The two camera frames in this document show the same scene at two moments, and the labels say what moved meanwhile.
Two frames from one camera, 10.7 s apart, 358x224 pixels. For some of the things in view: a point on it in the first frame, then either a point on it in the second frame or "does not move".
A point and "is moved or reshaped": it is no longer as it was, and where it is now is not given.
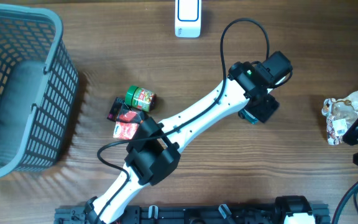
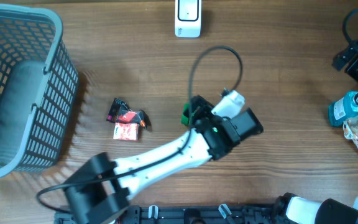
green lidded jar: (140, 98) is moved or reshaped
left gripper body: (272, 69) -> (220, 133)
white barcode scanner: (188, 18) does not move
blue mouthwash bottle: (245, 114) is moved or reshaped
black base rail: (192, 214) does not move
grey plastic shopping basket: (28, 89) does not move
